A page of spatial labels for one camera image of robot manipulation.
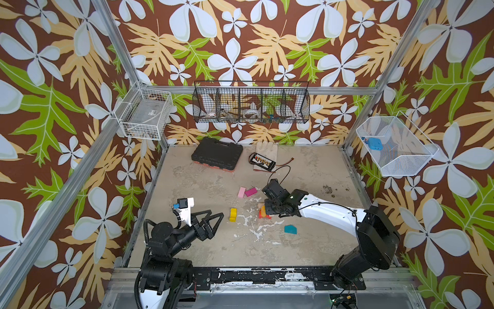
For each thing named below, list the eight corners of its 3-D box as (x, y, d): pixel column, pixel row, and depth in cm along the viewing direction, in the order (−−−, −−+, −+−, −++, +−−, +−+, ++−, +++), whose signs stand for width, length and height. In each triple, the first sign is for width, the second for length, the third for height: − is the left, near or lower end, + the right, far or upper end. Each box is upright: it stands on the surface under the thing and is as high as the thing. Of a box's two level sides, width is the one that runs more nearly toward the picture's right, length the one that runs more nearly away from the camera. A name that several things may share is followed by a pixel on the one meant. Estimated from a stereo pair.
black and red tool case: (191, 162, 113) (189, 157, 109) (205, 141, 125) (204, 136, 121) (232, 174, 108) (231, 168, 104) (243, 150, 120) (242, 145, 116)
